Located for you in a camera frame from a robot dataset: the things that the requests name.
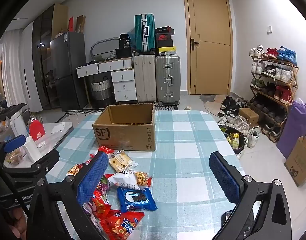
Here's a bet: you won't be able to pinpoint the white paper box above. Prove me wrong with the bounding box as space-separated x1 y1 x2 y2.
24 136 46 163

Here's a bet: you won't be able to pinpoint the dark clothes pile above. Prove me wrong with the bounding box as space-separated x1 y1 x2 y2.
0 104 31 127

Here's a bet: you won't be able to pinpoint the grey door mat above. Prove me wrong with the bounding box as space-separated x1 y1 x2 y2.
199 94 227 117

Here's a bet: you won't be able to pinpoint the shoe rack with shoes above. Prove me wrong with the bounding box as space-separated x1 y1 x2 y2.
249 45 297 140

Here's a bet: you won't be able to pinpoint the silver suitcase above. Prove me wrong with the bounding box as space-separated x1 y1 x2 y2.
155 55 181 105

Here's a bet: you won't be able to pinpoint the red white snack packet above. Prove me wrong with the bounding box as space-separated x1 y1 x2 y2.
98 146 115 155

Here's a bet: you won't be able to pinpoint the yellow snack bag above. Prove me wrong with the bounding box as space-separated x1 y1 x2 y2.
227 132 240 149

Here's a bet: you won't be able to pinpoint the white curtain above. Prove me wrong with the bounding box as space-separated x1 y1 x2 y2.
2 29 26 105

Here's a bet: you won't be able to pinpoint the teal suitcase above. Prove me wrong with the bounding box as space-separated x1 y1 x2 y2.
134 14 156 54

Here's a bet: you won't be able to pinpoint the wooden shoe rack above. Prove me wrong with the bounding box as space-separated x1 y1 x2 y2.
250 56 300 143

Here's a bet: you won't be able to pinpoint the white drawer desk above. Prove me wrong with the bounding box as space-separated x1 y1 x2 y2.
77 57 137 103

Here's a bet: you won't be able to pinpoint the black trash bin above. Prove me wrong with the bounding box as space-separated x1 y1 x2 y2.
222 126 246 155

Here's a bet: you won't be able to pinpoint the black storage box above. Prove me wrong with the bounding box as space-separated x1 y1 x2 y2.
115 48 133 58

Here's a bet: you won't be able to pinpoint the small brown carton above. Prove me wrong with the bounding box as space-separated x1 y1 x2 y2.
238 107 260 128

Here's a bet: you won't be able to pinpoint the red pouch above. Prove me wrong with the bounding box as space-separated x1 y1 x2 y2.
29 116 46 142

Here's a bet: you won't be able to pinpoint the white high-top sneaker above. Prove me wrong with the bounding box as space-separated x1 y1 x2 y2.
247 126 262 148

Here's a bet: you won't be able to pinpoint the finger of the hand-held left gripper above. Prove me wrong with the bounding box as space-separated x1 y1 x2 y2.
0 134 26 155
3 150 60 178

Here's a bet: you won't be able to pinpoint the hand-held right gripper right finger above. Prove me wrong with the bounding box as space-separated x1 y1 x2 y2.
209 151 292 240

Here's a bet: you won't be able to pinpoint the plain black shoe box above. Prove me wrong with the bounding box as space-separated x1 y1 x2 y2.
157 39 174 48

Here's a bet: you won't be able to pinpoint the black shoe box red lid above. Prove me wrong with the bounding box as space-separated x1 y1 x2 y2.
155 26 175 35

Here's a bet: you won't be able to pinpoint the beige suitcase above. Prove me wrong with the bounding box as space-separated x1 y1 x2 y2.
133 54 157 103

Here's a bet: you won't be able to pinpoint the woven laundry basket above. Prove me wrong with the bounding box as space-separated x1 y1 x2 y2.
90 79 112 100

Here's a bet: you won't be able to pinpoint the red cone snack packet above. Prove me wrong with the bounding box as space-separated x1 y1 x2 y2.
99 209 145 240

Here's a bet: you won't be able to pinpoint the flat cardboard sheets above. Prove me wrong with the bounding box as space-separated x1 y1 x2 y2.
52 4 68 39

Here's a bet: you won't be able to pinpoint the purple gift bag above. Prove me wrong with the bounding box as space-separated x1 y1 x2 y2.
276 99 306 159

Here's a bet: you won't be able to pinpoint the blue cookie packet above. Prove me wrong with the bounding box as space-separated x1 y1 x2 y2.
117 187 158 213

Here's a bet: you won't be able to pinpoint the purple candy bag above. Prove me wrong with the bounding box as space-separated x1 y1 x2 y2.
97 176 110 195

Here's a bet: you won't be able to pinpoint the white side table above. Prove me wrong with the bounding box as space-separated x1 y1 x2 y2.
0 122 73 168

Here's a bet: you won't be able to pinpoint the pile of shoes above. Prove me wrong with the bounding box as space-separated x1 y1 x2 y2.
217 95 251 137

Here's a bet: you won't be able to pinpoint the brown cardboard box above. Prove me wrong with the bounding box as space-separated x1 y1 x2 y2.
92 102 156 152

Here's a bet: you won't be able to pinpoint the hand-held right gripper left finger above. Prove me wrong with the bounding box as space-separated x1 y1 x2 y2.
27 151 110 240

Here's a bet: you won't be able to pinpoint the black bag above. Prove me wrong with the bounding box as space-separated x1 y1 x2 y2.
119 33 132 49

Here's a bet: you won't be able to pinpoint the beige cookie packet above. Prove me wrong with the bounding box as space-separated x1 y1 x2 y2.
108 149 138 173

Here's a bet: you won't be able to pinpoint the cat print carton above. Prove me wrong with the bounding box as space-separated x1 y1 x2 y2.
284 136 306 187

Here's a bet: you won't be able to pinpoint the person's left hand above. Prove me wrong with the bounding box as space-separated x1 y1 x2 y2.
4 209 27 240

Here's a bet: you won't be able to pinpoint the white kettle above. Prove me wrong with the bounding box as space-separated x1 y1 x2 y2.
9 110 27 137

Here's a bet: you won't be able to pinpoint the grey oval frame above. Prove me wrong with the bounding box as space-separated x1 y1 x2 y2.
90 37 121 60

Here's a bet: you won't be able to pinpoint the dark glass cabinet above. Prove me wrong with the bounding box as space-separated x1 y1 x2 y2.
32 4 68 110

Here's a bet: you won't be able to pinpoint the narrow brown carton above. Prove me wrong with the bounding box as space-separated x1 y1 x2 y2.
75 15 86 33

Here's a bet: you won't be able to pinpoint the white wardrobe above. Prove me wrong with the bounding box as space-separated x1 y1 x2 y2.
18 21 43 113

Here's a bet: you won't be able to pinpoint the grey refrigerator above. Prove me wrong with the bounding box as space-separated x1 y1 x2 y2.
50 31 88 112

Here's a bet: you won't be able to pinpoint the yellow shoe box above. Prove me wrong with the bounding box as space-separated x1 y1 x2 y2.
158 46 177 56

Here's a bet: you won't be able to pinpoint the wooden door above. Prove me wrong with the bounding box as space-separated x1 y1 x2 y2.
182 0 235 96

